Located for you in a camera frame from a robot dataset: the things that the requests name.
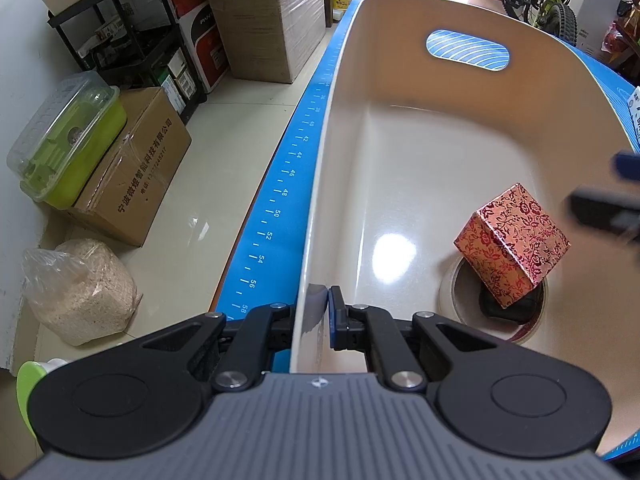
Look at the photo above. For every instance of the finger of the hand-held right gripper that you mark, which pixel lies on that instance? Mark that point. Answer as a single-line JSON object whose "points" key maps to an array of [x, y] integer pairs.
{"points": [[627, 165], [605, 210]]}

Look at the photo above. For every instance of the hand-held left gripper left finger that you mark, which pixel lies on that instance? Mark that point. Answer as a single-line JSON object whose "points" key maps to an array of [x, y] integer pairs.
{"points": [[278, 325]]}

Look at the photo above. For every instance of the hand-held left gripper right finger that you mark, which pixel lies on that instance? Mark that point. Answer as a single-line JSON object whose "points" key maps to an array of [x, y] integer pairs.
{"points": [[336, 317]]}

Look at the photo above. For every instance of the red floral gift box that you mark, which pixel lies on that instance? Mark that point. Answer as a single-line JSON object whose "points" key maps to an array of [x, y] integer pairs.
{"points": [[510, 245]]}

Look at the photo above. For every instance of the beige plastic storage bin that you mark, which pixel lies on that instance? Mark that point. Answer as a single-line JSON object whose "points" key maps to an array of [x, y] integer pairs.
{"points": [[400, 185]]}

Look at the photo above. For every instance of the tape roll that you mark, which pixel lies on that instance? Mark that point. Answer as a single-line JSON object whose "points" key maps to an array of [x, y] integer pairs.
{"points": [[457, 306]]}

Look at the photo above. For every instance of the blue silicone baking mat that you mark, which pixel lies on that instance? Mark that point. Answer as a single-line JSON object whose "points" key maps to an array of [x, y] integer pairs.
{"points": [[280, 200]]}

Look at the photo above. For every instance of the green and black bicycle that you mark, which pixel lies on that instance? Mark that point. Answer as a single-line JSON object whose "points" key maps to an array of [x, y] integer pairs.
{"points": [[545, 5]]}

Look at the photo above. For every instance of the clear bag of grain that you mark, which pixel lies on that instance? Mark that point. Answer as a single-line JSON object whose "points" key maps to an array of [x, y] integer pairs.
{"points": [[82, 290]]}

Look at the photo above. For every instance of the brown printed cardboard box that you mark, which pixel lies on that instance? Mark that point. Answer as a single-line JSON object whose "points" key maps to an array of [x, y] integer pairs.
{"points": [[140, 170]]}

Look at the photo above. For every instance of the white bottle with green lid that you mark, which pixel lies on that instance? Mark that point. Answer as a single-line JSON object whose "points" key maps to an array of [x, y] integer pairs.
{"points": [[32, 375]]}

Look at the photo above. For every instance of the stack of small cartons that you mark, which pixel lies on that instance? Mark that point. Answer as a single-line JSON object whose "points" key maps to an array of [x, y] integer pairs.
{"points": [[177, 80]]}

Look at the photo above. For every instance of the green container with clear lid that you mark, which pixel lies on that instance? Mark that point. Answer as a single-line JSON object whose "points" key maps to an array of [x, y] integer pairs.
{"points": [[70, 150]]}

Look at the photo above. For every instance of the red and white appliance box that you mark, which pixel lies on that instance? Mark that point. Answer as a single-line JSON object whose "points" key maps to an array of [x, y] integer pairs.
{"points": [[202, 45]]}

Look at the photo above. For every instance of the large wrapped cardboard box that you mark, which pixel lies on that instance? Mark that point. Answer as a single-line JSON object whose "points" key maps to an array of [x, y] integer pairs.
{"points": [[270, 35]]}

